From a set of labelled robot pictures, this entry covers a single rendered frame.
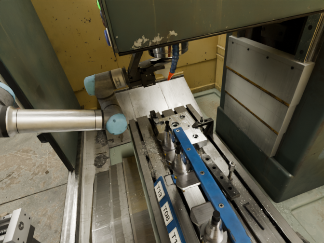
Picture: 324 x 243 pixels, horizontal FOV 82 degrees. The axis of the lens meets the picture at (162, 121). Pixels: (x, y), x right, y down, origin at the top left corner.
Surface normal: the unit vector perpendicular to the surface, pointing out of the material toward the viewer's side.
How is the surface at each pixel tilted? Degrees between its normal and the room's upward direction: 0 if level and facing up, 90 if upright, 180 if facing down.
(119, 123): 90
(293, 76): 90
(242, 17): 90
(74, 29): 90
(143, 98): 24
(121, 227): 7
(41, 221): 0
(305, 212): 0
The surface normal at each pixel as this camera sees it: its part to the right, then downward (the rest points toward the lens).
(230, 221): -0.11, -0.77
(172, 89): 0.01, -0.47
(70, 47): 0.29, 0.58
